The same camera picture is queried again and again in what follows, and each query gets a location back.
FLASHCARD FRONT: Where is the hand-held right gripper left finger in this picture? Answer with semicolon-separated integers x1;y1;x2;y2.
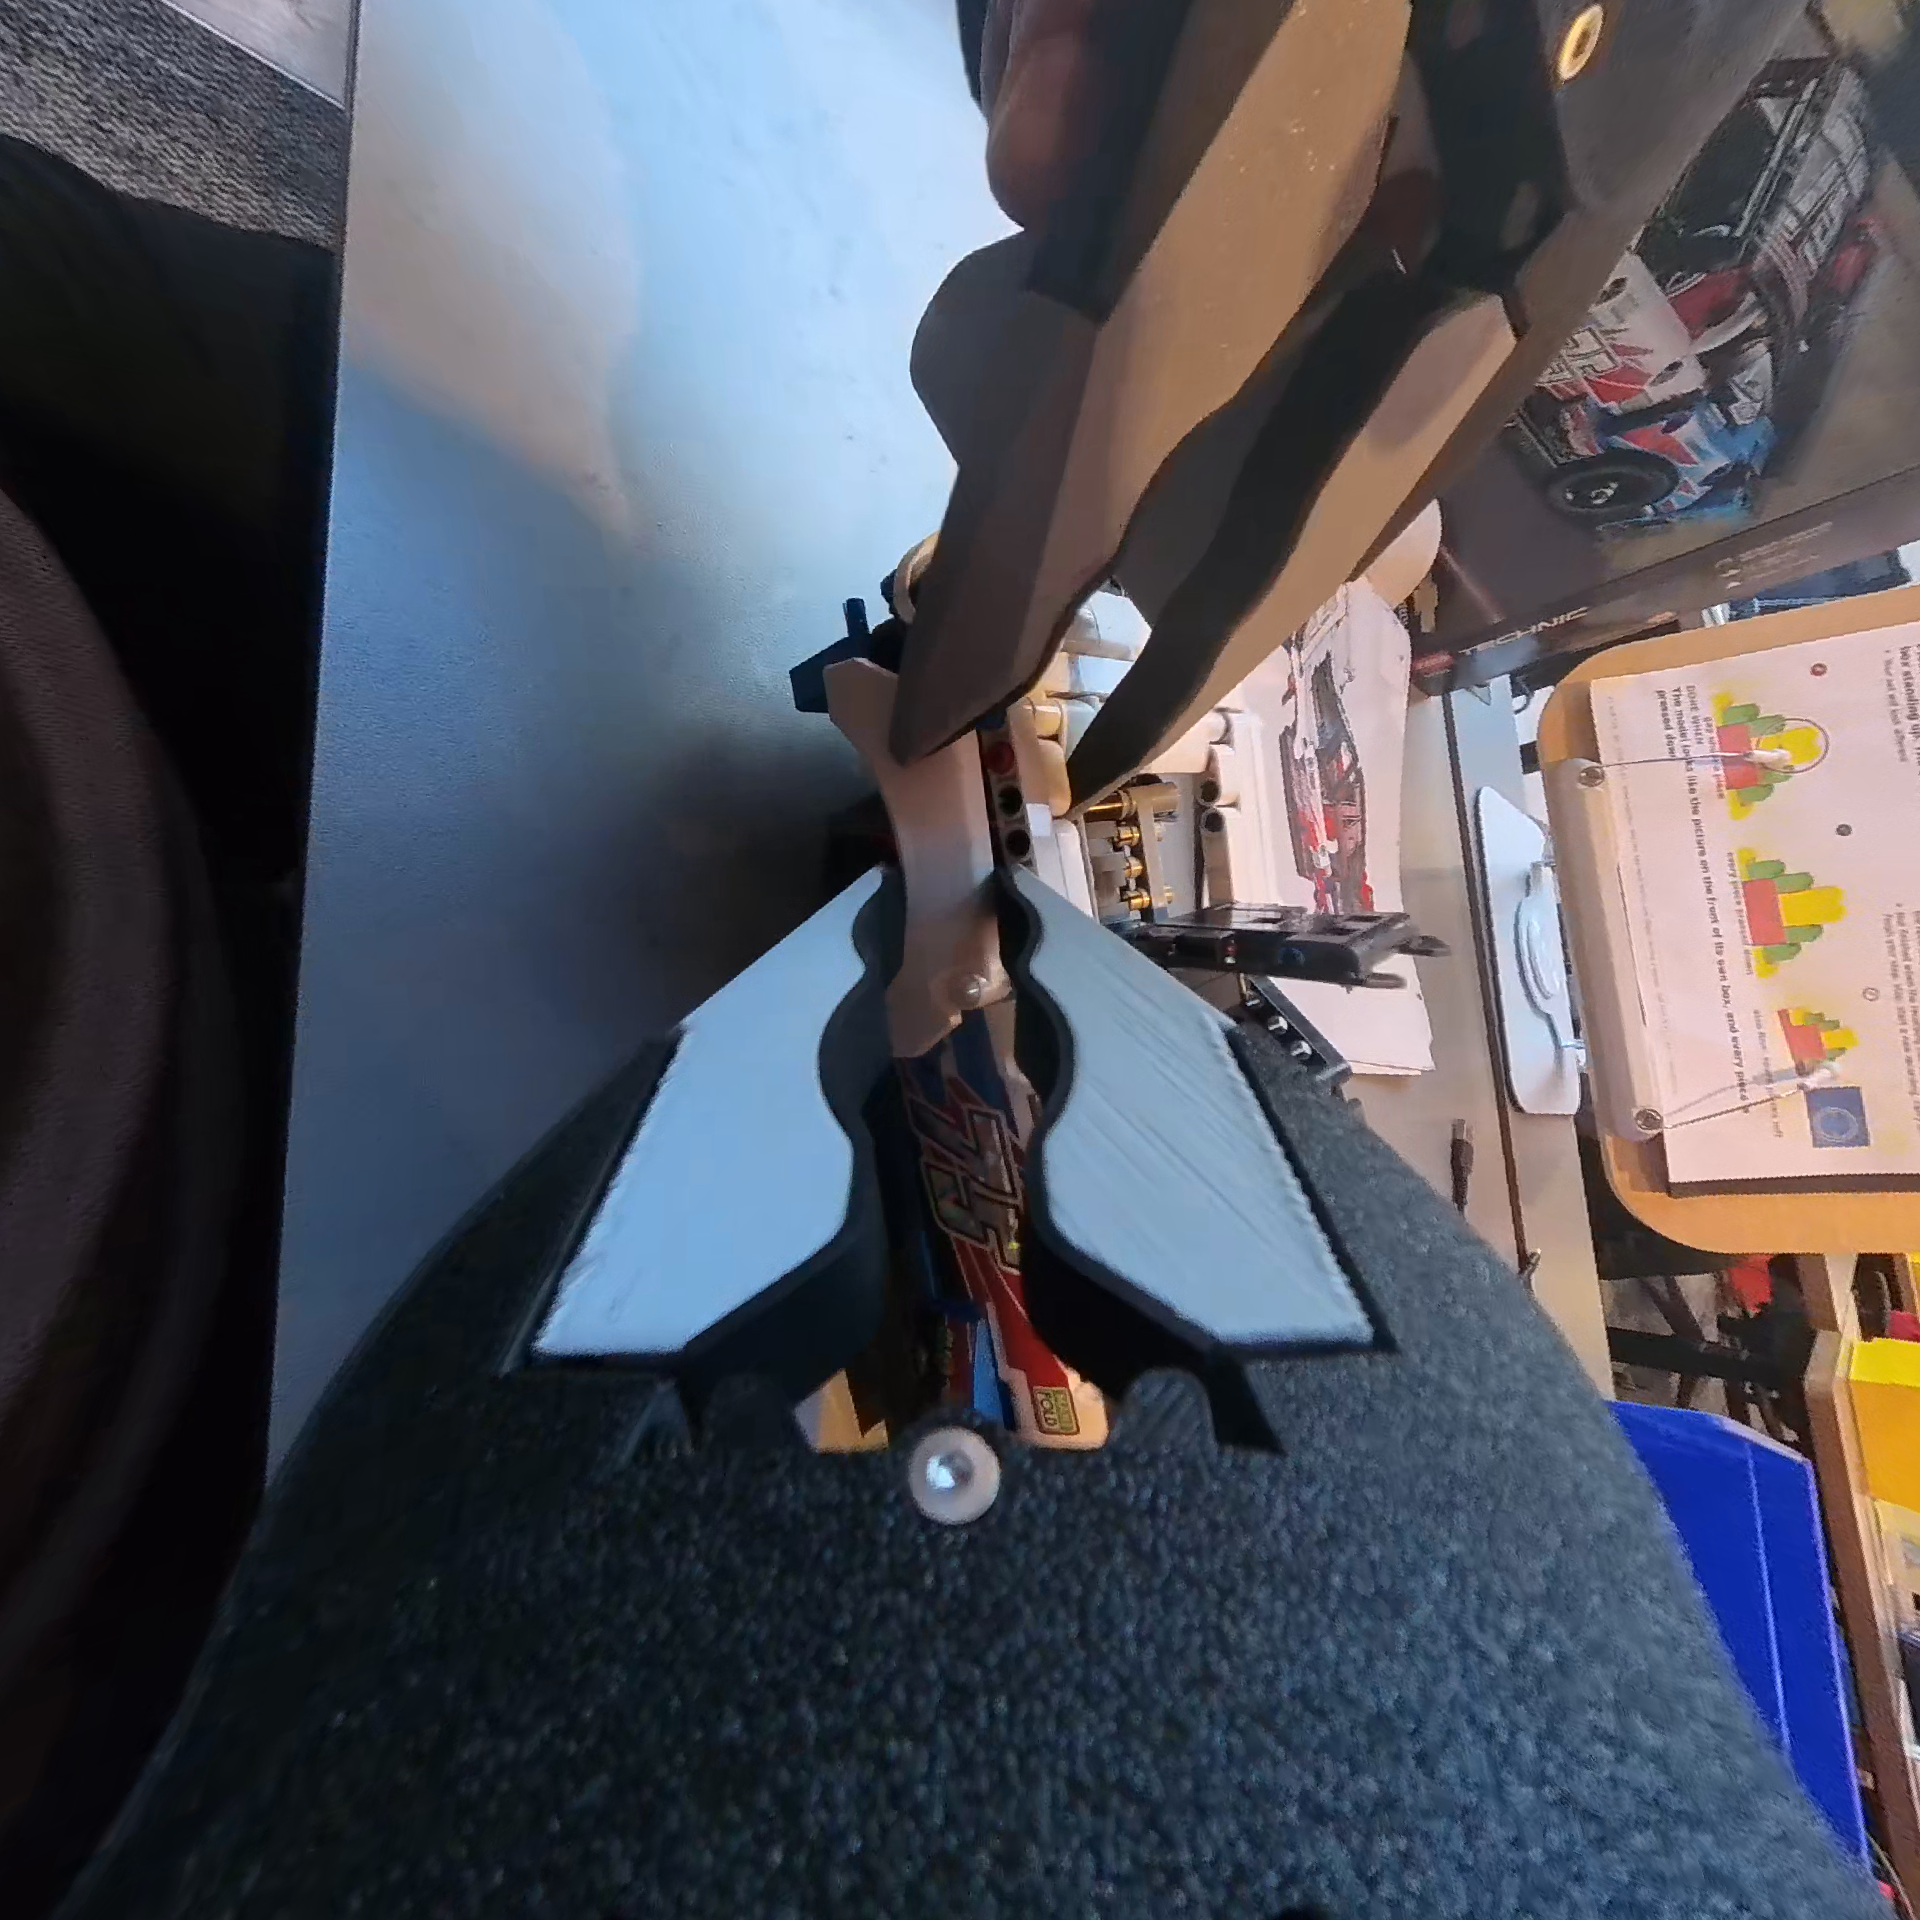
531;864;907;1394

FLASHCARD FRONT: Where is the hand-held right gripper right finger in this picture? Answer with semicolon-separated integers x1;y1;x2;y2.
1002;869;1382;1397

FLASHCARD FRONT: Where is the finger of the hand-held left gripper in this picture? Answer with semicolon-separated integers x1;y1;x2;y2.
888;0;1420;760
1058;292;1521;806

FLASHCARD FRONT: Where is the toy brick race car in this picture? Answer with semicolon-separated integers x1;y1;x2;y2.
785;540;1448;1456

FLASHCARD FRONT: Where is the white curved brick piece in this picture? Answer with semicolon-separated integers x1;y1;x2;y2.
822;660;1038;1082

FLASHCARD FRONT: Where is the grey desk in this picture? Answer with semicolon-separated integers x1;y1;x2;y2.
270;0;1614;1470

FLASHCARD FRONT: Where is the person's left hand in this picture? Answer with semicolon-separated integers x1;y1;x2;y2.
982;0;1294;249

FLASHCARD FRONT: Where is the black toy car box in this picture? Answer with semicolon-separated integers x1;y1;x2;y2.
1410;0;1920;700

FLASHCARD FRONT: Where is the open instruction booklet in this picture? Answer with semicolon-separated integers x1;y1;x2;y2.
1170;576;1442;1073

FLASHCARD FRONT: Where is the instruction sheet on stand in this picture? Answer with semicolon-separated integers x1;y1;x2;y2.
1538;584;1920;1253

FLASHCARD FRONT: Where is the white flat pad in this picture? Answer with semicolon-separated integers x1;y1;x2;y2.
1478;784;1591;1113

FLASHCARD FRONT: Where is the printed instruction sheet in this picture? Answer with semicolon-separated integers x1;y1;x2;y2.
1588;613;1920;1186

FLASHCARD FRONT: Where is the blue plastic bin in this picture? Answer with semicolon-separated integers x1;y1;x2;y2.
1607;1403;1877;1863

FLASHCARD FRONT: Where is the yellow box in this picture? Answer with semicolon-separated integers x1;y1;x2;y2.
1848;1334;1920;1517

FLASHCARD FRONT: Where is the wooden shelf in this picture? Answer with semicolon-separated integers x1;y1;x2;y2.
1800;1252;1920;1920

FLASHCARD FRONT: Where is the black USB cable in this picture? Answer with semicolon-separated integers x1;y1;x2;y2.
1445;1117;1547;1276

